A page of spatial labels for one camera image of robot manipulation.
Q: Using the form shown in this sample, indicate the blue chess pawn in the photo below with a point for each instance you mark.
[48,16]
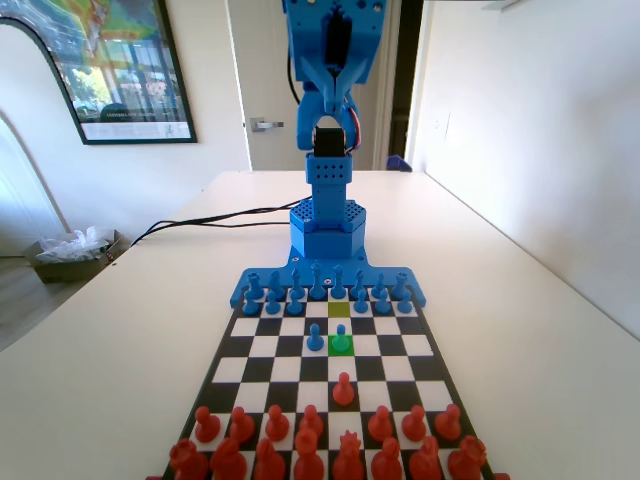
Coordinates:
[361,305]
[294,306]
[272,306]
[382,305]
[250,306]
[314,340]
[340,345]
[405,304]

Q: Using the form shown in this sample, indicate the blue chess bishop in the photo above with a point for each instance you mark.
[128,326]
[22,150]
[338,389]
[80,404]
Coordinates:
[297,282]
[358,282]

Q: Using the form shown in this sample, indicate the blue chess knight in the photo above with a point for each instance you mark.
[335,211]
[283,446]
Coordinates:
[380,282]
[275,282]

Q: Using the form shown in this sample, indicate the blue chess rook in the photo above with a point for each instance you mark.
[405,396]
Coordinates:
[254,287]
[398,286]

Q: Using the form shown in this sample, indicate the chessboard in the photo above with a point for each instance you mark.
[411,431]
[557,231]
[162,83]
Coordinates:
[380,360]

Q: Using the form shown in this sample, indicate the red chess pawn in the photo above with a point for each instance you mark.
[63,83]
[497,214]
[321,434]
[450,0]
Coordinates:
[448,425]
[311,419]
[206,427]
[343,392]
[241,427]
[276,426]
[381,426]
[414,426]

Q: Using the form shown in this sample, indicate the red chess queen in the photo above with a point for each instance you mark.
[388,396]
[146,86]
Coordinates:
[348,460]

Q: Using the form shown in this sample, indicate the red chess bishop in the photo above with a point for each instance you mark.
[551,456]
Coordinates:
[270,462]
[387,462]

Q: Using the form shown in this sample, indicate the red chess rook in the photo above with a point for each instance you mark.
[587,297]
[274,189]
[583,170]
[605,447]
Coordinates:
[187,460]
[467,457]

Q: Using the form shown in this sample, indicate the white door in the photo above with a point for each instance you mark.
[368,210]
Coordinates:
[265,60]

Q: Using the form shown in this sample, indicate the small dark blue object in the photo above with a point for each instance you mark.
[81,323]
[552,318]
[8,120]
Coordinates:
[397,163]

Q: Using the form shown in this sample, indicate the black framed poster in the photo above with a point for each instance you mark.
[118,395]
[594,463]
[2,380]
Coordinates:
[130,65]

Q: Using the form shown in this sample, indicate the clear plastic wrap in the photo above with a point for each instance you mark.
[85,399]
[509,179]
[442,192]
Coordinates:
[75,245]

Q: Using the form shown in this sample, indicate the brown cardboard box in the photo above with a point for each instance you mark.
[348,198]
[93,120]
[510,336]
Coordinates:
[65,272]

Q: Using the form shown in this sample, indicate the red board corner clip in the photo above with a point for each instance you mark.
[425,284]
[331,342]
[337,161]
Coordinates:
[501,476]

